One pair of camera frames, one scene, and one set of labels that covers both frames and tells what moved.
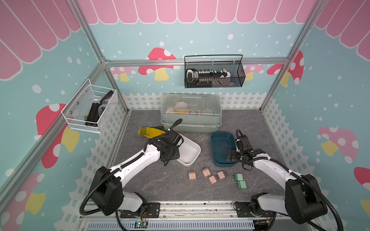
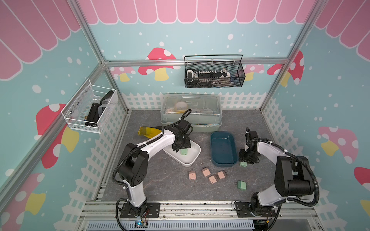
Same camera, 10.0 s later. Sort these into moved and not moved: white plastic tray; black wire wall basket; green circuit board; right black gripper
Moved: right black gripper
Not moved: black wire wall basket; green circuit board; white plastic tray
